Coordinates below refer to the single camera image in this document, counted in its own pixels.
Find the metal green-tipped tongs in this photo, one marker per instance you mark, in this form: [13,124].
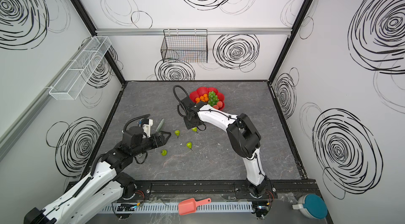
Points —
[160,125]

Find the green grape bunch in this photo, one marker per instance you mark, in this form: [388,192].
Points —
[212,98]

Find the pink plastic scoop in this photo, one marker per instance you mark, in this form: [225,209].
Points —
[189,206]

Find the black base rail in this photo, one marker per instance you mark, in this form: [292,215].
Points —
[239,189]

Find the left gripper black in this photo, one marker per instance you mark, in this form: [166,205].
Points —
[159,139]

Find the white mesh wall shelf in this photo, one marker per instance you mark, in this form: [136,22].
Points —
[88,68]

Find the teal lidded white jug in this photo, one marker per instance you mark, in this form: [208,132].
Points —
[311,206]

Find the red flower fruit bowl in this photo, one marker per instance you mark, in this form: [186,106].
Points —
[205,90]

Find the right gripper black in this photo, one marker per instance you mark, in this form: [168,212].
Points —
[189,121]

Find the black wire basket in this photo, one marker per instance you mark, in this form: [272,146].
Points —
[186,45]

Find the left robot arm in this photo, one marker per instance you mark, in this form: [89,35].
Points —
[104,184]

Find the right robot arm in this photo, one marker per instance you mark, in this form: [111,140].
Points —
[243,136]

